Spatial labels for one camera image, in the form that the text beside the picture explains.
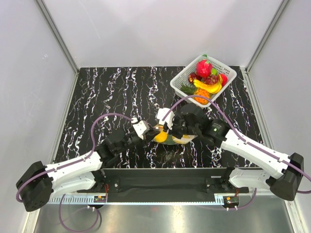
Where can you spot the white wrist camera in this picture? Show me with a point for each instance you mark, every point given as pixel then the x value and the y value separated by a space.
pixel 165 116
pixel 141 127

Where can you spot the purple grape bunch toy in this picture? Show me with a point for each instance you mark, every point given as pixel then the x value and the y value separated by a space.
pixel 211 80

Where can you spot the red dragon fruit toy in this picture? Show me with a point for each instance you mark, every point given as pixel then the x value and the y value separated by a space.
pixel 204 68

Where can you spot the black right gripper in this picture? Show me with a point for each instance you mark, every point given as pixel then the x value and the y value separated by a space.
pixel 173 131

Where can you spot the orange pineapple toy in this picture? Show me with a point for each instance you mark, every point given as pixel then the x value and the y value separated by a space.
pixel 192 90

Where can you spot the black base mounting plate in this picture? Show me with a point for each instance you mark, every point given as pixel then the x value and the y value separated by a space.
pixel 142 185

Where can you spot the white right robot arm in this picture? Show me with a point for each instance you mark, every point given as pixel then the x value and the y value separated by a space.
pixel 280 173

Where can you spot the white plastic basket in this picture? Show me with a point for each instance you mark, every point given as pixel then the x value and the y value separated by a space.
pixel 218 68

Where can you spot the dark red apple toy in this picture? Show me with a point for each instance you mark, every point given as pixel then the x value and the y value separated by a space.
pixel 193 76

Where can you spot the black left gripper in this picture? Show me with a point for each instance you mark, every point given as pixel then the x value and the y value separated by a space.
pixel 148 136

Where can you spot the white slotted cable duct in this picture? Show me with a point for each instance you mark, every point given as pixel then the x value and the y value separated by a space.
pixel 79 199

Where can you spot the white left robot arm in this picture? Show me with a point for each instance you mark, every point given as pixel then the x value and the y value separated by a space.
pixel 40 183

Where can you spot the yellow banana toy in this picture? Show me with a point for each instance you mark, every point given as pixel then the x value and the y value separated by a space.
pixel 210 88

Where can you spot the clear zip top bag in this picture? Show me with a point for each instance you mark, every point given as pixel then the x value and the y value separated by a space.
pixel 171 140

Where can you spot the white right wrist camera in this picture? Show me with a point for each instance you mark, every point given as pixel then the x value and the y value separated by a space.
pixel 165 116

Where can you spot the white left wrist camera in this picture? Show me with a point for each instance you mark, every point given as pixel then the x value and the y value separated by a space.
pixel 141 127

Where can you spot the red strawberry toy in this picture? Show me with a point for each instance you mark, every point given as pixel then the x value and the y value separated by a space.
pixel 224 79

